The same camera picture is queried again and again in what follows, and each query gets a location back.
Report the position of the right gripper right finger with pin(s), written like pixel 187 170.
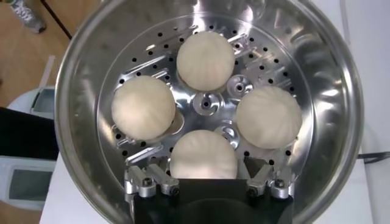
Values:
pixel 262 178

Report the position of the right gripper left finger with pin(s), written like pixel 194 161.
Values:
pixel 143 182

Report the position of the white steamed baozi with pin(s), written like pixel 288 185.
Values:
pixel 205 61
pixel 269 117
pixel 203 155
pixel 143 108

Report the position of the stainless steel steamer basket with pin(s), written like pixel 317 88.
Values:
pixel 91 91

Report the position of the white housing with grey screen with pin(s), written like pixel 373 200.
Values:
pixel 30 185

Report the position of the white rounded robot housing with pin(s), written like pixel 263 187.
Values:
pixel 24 102

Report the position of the grey sneaker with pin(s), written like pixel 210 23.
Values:
pixel 27 15

